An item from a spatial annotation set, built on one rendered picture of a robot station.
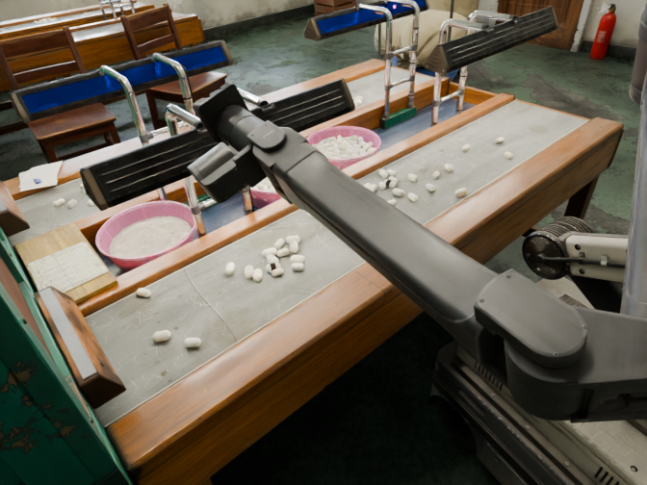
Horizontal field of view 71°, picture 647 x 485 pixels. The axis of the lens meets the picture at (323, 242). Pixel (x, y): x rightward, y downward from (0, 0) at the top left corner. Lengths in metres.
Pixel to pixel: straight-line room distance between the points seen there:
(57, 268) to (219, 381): 0.56
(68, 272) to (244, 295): 0.43
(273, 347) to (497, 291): 0.64
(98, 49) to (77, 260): 2.55
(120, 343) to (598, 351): 0.91
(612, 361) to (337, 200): 0.27
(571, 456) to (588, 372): 1.00
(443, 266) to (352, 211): 0.11
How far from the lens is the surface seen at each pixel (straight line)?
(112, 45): 3.70
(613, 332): 0.34
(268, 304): 1.04
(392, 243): 0.41
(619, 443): 1.27
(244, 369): 0.90
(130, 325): 1.09
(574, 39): 5.70
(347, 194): 0.47
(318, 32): 1.78
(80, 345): 0.92
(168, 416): 0.88
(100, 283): 1.18
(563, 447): 1.33
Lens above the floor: 1.47
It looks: 38 degrees down
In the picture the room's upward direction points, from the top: 4 degrees counter-clockwise
